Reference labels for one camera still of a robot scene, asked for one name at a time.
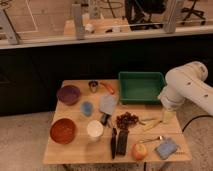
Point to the small blue bowl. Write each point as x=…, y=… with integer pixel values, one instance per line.
x=86, y=108

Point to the purple bowl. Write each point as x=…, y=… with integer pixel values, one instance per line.
x=68, y=95

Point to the white cup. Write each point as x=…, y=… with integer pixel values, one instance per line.
x=95, y=130

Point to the red bowl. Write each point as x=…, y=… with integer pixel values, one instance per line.
x=63, y=131

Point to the metal measuring cup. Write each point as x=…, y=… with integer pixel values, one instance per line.
x=93, y=85

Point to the bunch of dark grapes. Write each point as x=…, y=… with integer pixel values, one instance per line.
x=126, y=120

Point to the green plastic bin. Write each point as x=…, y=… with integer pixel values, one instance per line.
x=140, y=87

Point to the black office chair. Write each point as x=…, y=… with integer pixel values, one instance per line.
x=192, y=10

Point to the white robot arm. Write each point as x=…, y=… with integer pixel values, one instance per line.
x=186, y=82

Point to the blue sponge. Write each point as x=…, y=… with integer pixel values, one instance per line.
x=165, y=149

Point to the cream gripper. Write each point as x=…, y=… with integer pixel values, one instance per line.
x=168, y=115

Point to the yellow banana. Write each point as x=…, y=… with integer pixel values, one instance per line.
x=147, y=125

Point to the red apple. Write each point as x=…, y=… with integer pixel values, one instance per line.
x=139, y=151

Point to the black rectangular block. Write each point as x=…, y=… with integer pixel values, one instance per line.
x=122, y=142

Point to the grey-blue towel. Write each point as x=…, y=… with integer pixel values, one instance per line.
x=108, y=104

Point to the black knife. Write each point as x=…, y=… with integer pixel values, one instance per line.
x=113, y=142

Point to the wooden table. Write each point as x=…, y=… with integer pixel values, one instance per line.
x=82, y=150

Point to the metal spoon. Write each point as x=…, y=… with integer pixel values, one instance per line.
x=158, y=138

